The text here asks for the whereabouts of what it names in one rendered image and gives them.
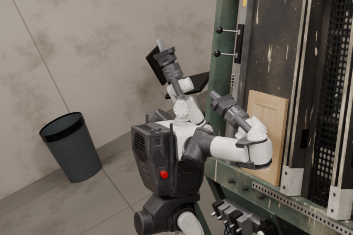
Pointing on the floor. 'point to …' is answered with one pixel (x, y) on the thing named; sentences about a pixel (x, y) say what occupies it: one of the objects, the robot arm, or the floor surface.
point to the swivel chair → (201, 78)
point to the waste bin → (72, 146)
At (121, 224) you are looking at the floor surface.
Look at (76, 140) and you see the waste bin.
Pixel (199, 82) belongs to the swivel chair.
